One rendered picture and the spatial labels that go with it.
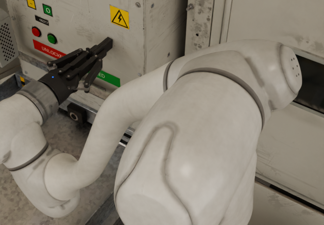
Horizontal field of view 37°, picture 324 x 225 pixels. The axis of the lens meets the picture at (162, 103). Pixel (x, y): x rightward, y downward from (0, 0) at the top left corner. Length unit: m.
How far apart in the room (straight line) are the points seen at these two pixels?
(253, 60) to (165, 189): 0.22
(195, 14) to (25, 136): 0.52
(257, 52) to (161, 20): 0.61
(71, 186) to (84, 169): 0.08
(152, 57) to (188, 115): 0.73
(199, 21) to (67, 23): 0.36
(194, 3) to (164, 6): 0.08
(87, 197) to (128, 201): 0.88
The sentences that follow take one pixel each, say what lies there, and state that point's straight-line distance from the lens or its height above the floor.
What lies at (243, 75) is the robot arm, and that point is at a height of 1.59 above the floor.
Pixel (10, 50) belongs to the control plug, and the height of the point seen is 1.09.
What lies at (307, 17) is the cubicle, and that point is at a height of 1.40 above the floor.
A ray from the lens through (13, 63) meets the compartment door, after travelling 1.83.
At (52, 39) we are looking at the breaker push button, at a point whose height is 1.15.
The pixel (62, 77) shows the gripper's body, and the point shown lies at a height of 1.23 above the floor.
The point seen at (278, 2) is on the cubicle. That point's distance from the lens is 1.10.
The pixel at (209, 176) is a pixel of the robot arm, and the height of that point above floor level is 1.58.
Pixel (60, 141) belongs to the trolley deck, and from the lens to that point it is 1.54.
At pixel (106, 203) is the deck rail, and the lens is 1.31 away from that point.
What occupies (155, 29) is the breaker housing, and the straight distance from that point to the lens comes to 1.21.
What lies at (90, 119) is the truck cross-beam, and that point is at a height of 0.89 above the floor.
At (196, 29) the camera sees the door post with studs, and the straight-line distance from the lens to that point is 1.27.
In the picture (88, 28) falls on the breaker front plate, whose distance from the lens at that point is 1.30.
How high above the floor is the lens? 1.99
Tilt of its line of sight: 45 degrees down
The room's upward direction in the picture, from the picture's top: 1 degrees clockwise
